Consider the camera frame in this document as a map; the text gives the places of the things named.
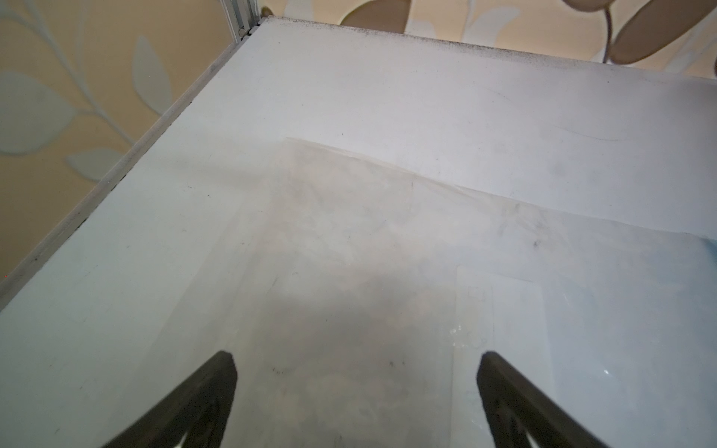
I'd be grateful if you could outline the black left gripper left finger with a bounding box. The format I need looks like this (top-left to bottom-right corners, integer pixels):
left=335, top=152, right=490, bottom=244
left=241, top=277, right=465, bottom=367
left=106, top=351, right=237, bottom=447

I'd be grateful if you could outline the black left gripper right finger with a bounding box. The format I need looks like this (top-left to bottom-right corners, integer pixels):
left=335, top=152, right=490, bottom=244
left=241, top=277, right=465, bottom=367
left=476, top=351, right=605, bottom=448

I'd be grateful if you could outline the clear zip top bag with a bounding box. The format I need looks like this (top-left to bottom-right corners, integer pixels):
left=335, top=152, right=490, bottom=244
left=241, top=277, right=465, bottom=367
left=105, top=136, right=717, bottom=448

